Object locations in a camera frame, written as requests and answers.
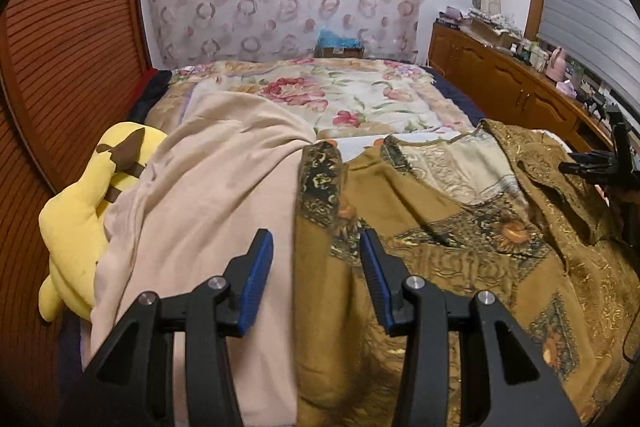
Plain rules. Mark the pink kettle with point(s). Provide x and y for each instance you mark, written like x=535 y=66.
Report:
x=556 y=66

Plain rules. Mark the yellow plush toy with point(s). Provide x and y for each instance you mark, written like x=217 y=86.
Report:
x=75 y=227

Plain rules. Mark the wooden louvered wardrobe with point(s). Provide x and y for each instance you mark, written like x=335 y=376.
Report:
x=65 y=57

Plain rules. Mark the navy blue blanket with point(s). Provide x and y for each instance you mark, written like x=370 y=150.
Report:
x=145 y=79

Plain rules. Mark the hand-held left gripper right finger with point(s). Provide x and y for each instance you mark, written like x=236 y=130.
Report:
x=375 y=279

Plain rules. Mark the clutter of small bottles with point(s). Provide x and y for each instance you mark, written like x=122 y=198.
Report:
x=500 y=27

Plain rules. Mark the cardboard box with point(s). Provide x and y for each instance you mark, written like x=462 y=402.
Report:
x=335 y=52

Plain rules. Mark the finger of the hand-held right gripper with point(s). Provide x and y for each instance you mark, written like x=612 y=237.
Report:
x=592 y=156
x=585 y=170

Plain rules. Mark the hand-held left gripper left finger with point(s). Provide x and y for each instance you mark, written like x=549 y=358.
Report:
x=256 y=279

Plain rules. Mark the beige garment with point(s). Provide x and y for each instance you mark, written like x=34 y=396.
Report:
x=200 y=207

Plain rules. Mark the wooden sideboard cabinet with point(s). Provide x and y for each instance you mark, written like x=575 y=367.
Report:
x=500 y=72

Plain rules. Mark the floral blanket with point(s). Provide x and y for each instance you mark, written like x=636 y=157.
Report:
x=310 y=92

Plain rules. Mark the golden brown patterned garment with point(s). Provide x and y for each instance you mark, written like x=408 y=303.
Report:
x=450 y=267

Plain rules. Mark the small pink container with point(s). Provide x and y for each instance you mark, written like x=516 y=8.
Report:
x=568 y=88

